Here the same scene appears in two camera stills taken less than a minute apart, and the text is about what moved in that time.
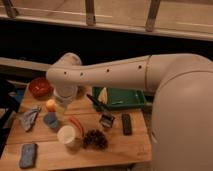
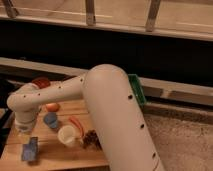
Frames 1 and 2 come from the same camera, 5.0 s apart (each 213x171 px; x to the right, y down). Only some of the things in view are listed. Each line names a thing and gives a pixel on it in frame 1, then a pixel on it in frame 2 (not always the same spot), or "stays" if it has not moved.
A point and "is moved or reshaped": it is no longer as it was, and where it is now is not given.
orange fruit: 51,105 stays
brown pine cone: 95,139 stays
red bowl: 40,88 stays
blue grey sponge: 28,155 is moved or reshaped
